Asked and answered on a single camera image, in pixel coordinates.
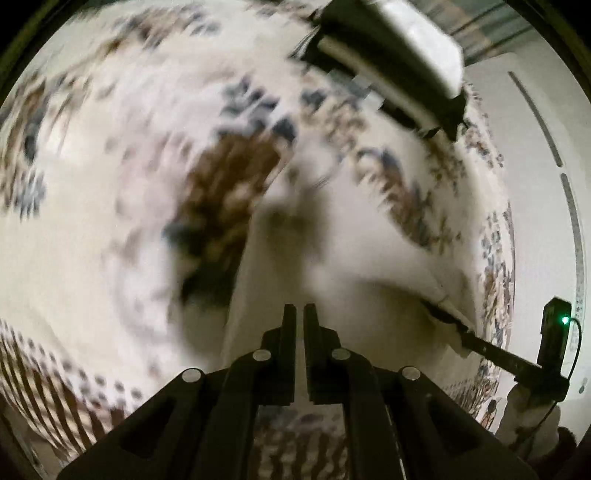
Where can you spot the person's right hand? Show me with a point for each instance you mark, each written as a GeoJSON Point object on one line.
{"type": "Point", "coordinates": [531, 417]}

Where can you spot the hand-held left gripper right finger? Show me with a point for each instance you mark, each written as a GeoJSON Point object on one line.
{"type": "Point", "coordinates": [310, 323]}

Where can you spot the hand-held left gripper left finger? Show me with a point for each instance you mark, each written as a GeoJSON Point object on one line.
{"type": "Point", "coordinates": [289, 323]}

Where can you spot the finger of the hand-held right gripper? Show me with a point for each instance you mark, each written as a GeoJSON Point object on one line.
{"type": "Point", "coordinates": [489, 347]}

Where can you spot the black and white box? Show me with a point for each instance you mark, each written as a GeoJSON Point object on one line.
{"type": "Point", "coordinates": [392, 60]}

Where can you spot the white small garment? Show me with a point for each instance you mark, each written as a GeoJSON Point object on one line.
{"type": "Point", "coordinates": [351, 240]}

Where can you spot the floral patterned blanket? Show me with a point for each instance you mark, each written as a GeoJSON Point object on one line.
{"type": "Point", "coordinates": [115, 184]}

